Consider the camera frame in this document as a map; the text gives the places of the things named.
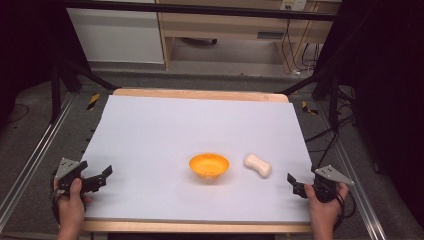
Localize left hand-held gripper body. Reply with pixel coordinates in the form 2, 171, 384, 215
54, 157, 89, 194

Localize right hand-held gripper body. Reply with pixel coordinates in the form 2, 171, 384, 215
312, 164, 355, 203

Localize white bone-shaped toy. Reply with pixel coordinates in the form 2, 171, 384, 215
243, 153, 273, 179

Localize orange plastic bowl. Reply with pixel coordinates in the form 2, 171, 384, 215
188, 152, 231, 179

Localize person's right hand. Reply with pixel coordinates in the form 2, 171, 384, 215
303, 182, 350, 232

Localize person's left hand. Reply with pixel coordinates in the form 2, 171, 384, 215
53, 177, 95, 231

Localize yellow black striped tape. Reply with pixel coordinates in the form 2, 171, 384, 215
86, 93, 101, 111
301, 100, 320, 116

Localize black metal stand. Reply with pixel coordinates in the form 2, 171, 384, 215
49, 58, 118, 125
275, 64, 342, 132

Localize white foam sheet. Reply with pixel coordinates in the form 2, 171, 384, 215
80, 94, 315, 224

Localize wooden table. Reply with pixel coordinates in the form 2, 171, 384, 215
82, 87, 313, 234

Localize white cabinet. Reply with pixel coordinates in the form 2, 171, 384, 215
65, 0, 165, 65

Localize wooden desk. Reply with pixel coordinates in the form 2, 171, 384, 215
155, 0, 342, 73

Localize white power strip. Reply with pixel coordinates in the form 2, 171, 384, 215
280, 0, 308, 12

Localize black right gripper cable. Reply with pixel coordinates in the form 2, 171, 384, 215
334, 189, 357, 232

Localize aluminium floor rail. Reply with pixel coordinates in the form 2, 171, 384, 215
0, 92, 77, 232
315, 99, 388, 240

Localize black floor cables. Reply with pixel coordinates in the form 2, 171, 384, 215
304, 84, 359, 169

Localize thin black floor cable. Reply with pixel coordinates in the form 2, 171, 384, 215
5, 103, 31, 125

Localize cables under wooden desk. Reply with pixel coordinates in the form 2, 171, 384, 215
280, 18, 322, 76

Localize black horizontal frame bar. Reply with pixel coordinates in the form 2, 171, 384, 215
62, 0, 338, 22

